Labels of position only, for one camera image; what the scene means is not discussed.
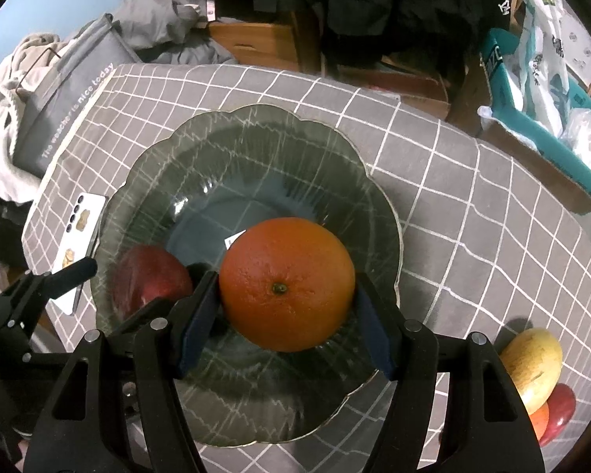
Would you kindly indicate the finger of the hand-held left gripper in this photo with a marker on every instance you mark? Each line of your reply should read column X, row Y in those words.
column 74, row 272

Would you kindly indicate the white smartphone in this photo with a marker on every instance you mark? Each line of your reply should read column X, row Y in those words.
column 81, row 221

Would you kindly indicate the dark hanging clothing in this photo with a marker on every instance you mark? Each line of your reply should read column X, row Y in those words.
column 384, row 10

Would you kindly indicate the teal cardboard box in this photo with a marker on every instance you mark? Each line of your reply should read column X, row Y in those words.
column 517, row 108

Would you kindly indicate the grey tote bag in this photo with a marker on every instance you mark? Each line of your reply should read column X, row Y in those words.
column 74, row 83

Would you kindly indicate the clear plastic bag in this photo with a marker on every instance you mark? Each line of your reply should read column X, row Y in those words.
column 588, row 143

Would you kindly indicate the yellow red mango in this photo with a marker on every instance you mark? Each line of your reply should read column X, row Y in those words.
column 532, row 369

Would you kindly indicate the dark glass scalloped bowl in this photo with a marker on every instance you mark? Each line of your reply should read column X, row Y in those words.
column 256, row 167

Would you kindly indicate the grey jacket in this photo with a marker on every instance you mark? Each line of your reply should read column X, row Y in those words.
column 147, row 15

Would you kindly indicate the large red apple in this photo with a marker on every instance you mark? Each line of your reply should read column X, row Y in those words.
column 562, row 411

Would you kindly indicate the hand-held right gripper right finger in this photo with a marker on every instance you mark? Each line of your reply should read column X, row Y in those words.
column 374, row 335

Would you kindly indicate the beige cloth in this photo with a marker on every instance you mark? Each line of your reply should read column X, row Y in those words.
column 5, row 93

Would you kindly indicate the white printed plastic bag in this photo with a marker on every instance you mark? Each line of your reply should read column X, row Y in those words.
column 546, row 44

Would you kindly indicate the large orange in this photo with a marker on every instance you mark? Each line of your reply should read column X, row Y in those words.
column 285, row 276

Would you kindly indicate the wooden drawer unit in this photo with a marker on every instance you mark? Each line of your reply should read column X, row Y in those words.
column 261, row 39

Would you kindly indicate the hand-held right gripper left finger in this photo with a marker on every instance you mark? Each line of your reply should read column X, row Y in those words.
column 199, row 327

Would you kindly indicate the grey checked tablecloth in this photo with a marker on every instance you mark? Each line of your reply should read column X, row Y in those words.
column 473, row 236

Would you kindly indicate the small orange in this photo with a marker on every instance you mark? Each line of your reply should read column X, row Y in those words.
column 540, row 421

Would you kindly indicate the small red apple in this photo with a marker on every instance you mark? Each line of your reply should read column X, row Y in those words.
column 147, row 276

